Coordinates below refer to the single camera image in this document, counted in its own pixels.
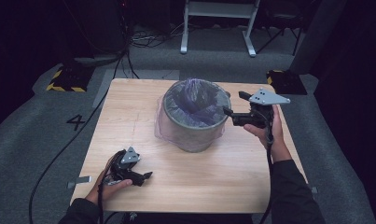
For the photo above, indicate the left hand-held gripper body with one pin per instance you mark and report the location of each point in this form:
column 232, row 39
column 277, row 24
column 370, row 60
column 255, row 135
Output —
column 129, row 157

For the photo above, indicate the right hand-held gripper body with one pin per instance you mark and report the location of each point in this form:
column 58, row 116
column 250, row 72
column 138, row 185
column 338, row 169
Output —
column 265, row 98

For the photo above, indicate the purple plastic bag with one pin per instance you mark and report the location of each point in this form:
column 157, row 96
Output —
column 195, row 102

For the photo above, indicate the green plastic bin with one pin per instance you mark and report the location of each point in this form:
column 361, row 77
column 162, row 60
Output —
column 195, row 149

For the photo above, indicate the person's left hand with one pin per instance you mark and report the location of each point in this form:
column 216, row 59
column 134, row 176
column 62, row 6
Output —
column 97, row 191

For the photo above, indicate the person's right hand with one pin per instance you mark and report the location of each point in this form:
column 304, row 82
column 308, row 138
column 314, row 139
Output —
column 279, row 143

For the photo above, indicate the grey table clamp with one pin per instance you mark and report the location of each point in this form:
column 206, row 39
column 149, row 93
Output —
column 133, row 216

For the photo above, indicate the grey pillar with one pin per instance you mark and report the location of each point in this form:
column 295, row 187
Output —
column 316, row 40

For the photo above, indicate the black folding stand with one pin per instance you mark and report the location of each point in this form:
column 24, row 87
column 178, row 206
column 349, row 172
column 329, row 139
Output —
column 279, row 17

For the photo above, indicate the grey flat board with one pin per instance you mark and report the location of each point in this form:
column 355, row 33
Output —
column 95, row 59

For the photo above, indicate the black base plate yellow corner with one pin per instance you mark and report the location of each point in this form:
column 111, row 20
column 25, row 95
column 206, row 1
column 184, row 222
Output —
column 288, row 82

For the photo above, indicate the grey metal table bracket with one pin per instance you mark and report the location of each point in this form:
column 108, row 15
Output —
column 314, row 189
column 81, row 180

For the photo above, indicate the white metal stand frame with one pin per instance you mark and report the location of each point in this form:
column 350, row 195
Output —
column 218, row 9

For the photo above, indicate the black yellow striped base plate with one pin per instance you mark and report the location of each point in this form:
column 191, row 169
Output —
column 70, row 79

